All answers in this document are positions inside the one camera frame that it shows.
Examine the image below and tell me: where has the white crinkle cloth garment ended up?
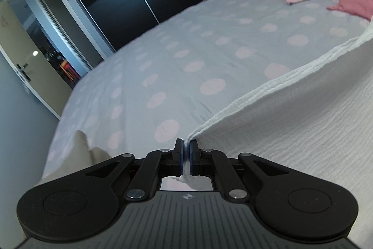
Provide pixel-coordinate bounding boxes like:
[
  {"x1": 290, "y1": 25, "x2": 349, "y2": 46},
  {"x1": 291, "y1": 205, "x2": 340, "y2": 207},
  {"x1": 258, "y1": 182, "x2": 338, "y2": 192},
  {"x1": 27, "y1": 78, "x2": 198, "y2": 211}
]
[{"x1": 188, "y1": 27, "x2": 372, "y2": 248}]

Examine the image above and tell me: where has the beige folded garment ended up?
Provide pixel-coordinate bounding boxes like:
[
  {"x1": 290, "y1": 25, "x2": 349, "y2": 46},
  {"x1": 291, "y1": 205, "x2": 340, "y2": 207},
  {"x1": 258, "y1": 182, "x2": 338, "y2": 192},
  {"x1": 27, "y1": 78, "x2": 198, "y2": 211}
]
[{"x1": 37, "y1": 130, "x2": 111, "y2": 186}]

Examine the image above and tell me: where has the grey pink dotted bedspread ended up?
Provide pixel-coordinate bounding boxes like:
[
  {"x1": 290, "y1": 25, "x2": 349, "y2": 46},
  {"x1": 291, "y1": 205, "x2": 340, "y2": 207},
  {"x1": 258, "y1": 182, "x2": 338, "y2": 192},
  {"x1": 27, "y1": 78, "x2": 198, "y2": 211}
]
[{"x1": 43, "y1": 0, "x2": 369, "y2": 177}]

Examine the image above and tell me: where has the beige room door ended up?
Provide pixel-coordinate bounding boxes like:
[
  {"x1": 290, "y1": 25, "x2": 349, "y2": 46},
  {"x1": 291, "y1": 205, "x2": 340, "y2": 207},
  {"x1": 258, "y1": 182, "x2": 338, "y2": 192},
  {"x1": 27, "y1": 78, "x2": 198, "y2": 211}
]
[{"x1": 1, "y1": 2, "x2": 72, "y2": 119}]

